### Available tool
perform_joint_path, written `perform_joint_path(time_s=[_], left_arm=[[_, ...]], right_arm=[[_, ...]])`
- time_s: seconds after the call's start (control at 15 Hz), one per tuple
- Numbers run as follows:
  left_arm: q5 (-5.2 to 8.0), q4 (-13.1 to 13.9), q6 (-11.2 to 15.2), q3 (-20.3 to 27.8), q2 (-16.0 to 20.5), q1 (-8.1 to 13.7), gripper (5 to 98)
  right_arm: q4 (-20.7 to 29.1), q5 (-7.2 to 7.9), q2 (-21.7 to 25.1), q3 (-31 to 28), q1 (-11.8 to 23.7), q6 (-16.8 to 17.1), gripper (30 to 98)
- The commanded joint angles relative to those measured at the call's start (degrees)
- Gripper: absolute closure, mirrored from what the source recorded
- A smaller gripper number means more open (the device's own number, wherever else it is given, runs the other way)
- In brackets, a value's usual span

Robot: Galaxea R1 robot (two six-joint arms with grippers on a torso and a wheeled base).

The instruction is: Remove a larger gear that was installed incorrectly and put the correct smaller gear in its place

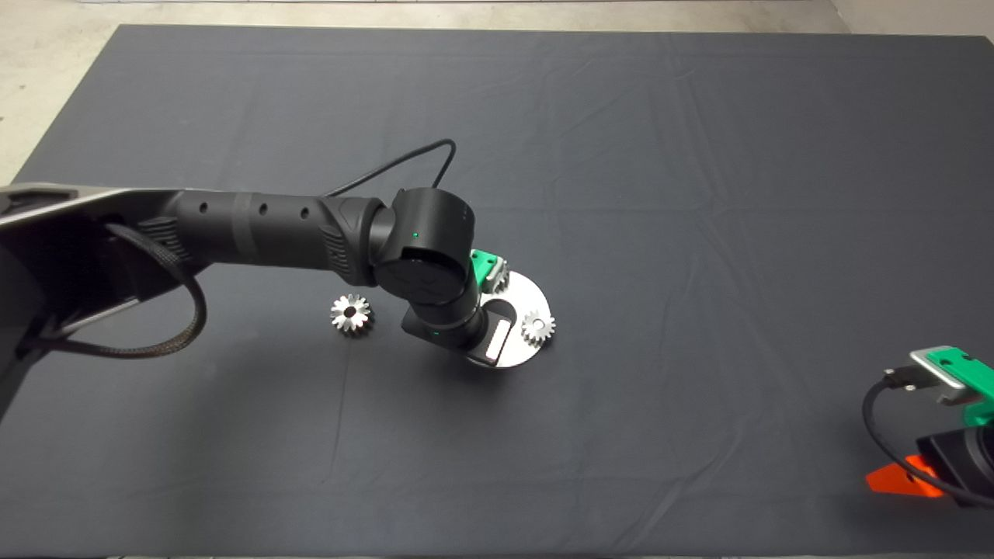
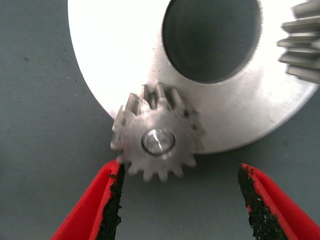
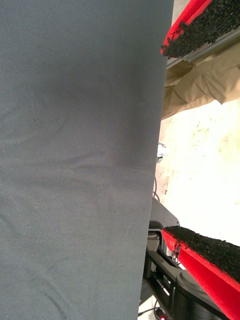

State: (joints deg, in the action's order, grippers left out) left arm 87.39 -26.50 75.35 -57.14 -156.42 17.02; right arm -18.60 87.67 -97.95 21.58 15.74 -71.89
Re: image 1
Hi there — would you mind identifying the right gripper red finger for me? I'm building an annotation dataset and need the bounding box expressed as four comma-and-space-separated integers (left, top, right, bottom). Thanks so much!
866, 456, 944, 498

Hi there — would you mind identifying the green right camera mount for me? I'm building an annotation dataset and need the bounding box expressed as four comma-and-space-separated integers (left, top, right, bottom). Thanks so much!
928, 347, 994, 426

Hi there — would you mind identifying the dark grey table cloth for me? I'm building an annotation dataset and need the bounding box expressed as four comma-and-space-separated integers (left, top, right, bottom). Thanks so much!
0, 23, 994, 557

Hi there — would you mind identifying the round metal plate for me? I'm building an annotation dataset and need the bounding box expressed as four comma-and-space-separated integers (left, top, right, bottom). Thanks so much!
464, 270, 550, 370

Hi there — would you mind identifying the larger steel gear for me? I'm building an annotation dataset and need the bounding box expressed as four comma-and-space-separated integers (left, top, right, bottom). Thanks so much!
330, 293, 375, 339

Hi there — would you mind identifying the black braided cable sleeve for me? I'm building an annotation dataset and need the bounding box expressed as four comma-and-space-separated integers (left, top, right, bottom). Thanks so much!
23, 224, 209, 359

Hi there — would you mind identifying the grey right camera box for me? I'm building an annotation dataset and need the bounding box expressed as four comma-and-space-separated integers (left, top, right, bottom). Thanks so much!
910, 348, 971, 406

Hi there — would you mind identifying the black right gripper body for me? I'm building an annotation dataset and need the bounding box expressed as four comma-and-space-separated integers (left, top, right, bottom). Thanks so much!
916, 427, 994, 507

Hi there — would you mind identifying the thin black left camera cable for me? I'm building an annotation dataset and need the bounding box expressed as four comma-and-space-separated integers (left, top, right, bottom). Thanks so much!
322, 138, 457, 199

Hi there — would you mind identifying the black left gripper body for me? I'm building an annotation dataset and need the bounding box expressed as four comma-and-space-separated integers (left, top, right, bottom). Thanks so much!
400, 299, 515, 366

